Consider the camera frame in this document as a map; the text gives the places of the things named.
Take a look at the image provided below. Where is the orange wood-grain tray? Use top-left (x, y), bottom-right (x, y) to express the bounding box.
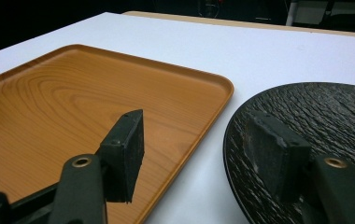
top-left (0, 43), bottom-right (235, 224)

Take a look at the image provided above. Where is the black textured round plate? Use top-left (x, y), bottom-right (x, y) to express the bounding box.
top-left (222, 81), bottom-right (355, 224)

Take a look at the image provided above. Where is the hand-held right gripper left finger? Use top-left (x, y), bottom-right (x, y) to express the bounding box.
top-left (47, 108), bottom-right (146, 224)

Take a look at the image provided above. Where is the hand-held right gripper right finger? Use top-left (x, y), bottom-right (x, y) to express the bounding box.
top-left (243, 111), bottom-right (355, 224)

